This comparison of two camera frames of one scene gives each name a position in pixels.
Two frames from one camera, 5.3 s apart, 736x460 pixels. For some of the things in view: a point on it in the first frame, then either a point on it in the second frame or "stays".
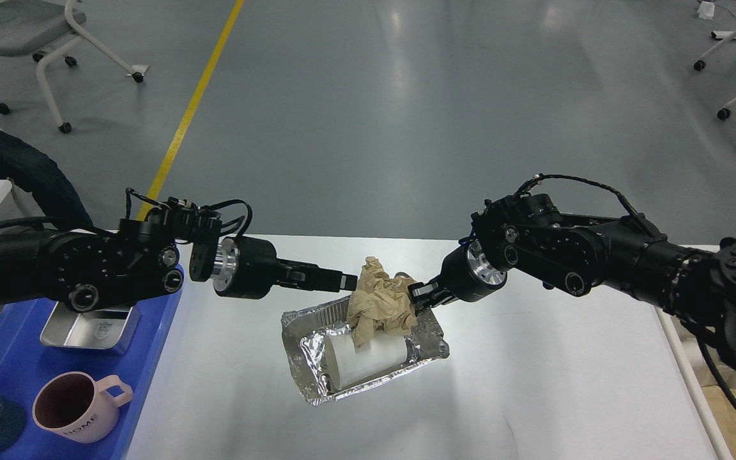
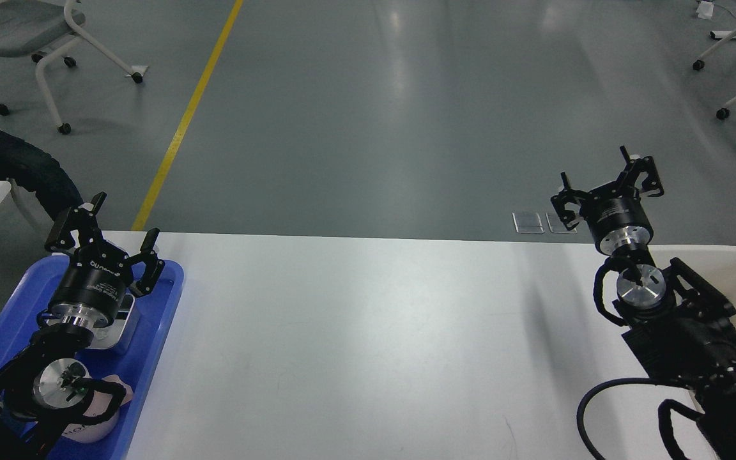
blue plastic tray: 13,360 stays
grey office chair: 21,27 stays
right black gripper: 469,275 → 615,215
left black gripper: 247,268 → 91,289
